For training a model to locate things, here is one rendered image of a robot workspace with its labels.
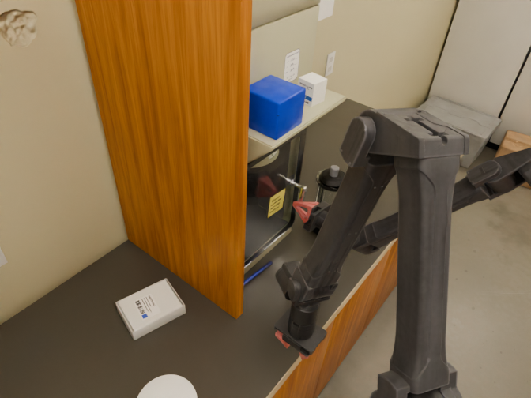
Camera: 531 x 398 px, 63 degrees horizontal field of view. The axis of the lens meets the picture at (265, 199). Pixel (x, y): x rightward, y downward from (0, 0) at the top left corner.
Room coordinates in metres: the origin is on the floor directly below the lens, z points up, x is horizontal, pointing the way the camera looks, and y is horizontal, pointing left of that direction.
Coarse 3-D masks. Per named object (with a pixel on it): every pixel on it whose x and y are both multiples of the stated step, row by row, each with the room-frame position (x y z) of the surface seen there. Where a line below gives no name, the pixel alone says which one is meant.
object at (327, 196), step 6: (318, 174) 1.15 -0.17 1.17; (318, 180) 1.11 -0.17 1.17; (318, 186) 1.11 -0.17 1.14; (330, 186) 1.08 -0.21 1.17; (336, 186) 1.08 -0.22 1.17; (318, 192) 1.11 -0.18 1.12; (324, 192) 1.09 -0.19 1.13; (330, 192) 1.08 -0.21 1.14; (336, 192) 1.08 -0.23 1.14; (318, 198) 1.10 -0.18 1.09; (324, 198) 1.09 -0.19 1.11; (330, 198) 1.08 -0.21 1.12; (330, 204) 1.08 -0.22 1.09; (318, 228) 1.09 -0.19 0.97
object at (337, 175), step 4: (328, 168) 1.16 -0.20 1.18; (332, 168) 1.12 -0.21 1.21; (336, 168) 1.12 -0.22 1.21; (324, 172) 1.14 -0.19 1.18; (328, 172) 1.14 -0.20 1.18; (332, 172) 1.12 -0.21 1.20; (336, 172) 1.12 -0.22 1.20; (340, 172) 1.14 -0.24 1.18; (320, 176) 1.13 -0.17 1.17; (324, 176) 1.12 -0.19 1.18; (328, 176) 1.12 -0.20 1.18; (332, 176) 1.12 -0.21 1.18; (336, 176) 1.12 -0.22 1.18; (340, 176) 1.12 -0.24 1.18; (324, 180) 1.10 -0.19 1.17; (328, 180) 1.10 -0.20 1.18; (332, 180) 1.10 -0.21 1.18; (336, 180) 1.10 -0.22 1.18; (340, 180) 1.10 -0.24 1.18; (328, 184) 1.09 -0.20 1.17; (332, 184) 1.09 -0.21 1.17; (336, 184) 1.09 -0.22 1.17; (340, 184) 1.09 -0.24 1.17
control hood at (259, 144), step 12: (336, 96) 1.02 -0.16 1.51; (312, 108) 0.95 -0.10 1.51; (324, 108) 0.95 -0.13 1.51; (312, 120) 0.90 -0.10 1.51; (252, 132) 0.82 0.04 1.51; (288, 132) 0.83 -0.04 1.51; (252, 144) 0.80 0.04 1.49; (264, 144) 0.78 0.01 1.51; (276, 144) 0.79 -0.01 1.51; (252, 156) 0.80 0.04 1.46
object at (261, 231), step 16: (288, 144) 1.01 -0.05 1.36; (304, 144) 1.08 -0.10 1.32; (256, 160) 0.90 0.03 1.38; (272, 160) 0.95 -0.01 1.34; (288, 160) 1.02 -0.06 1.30; (256, 176) 0.90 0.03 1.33; (272, 176) 0.96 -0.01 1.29; (288, 176) 1.03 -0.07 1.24; (256, 192) 0.90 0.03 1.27; (272, 192) 0.96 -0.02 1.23; (288, 192) 1.03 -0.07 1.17; (256, 208) 0.90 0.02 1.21; (288, 208) 1.04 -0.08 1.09; (256, 224) 0.91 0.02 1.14; (272, 224) 0.97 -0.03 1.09; (288, 224) 1.05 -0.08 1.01; (256, 240) 0.91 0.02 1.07; (272, 240) 0.98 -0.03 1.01; (256, 256) 0.91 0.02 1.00
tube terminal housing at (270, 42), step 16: (288, 16) 0.99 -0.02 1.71; (304, 16) 1.04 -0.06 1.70; (256, 32) 0.90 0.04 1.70; (272, 32) 0.94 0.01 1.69; (288, 32) 0.99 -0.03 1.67; (304, 32) 1.05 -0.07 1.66; (256, 48) 0.90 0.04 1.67; (272, 48) 0.95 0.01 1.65; (288, 48) 1.00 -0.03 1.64; (304, 48) 1.06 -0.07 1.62; (256, 64) 0.90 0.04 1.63; (272, 64) 0.95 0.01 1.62; (304, 64) 1.06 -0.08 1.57; (256, 80) 0.90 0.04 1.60
